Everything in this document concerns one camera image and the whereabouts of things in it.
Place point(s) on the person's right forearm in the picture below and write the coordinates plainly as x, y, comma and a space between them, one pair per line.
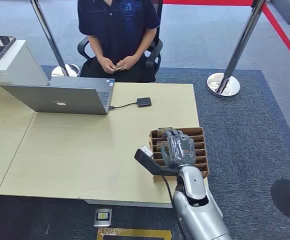
96, 48

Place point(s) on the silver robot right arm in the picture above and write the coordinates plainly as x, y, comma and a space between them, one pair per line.
197, 212

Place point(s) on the red barrier belt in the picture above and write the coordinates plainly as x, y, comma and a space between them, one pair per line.
210, 2
282, 34

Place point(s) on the chrome stanchion post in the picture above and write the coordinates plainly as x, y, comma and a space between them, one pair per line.
50, 36
237, 49

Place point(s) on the black round base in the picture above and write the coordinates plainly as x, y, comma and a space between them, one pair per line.
285, 198

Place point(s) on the silver laptop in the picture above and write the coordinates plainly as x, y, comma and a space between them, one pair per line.
60, 99

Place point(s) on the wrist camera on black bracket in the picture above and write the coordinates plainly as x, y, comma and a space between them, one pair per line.
149, 160

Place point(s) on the brown patterned card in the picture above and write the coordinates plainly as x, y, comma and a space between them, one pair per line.
160, 144
118, 68
163, 131

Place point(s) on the person's left hand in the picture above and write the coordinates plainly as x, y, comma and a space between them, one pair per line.
126, 63

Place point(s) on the dark grey floor rug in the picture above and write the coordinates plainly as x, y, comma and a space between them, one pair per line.
248, 139

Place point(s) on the black card reader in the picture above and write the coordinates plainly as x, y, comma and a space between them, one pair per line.
143, 102

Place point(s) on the person's right hand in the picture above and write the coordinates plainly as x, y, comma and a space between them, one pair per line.
106, 64

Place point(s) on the white stand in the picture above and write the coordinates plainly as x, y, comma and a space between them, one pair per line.
17, 66

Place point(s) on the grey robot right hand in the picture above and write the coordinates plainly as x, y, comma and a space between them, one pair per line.
178, 149

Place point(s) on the brown cardboard slotted box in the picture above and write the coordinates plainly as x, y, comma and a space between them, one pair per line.
201, 145

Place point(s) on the dark display platform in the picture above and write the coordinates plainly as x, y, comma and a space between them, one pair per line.
285, 11

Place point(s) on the silver floor socket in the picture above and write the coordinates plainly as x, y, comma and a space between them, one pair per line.
103, 217

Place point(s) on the person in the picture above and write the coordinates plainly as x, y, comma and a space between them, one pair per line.
117, 30

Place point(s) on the person's left forearm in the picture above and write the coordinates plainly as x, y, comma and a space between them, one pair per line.
143, 44

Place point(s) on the black office chair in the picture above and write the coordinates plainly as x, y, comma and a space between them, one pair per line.
156, 53

